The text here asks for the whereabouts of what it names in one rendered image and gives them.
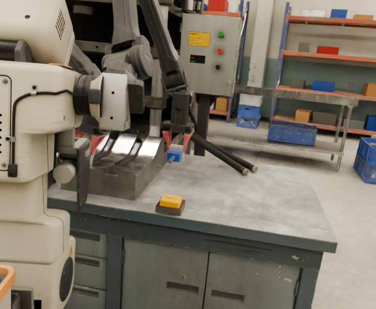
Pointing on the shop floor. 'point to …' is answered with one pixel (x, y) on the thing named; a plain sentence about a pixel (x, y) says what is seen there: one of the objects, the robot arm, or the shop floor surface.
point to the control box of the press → (209, 62)
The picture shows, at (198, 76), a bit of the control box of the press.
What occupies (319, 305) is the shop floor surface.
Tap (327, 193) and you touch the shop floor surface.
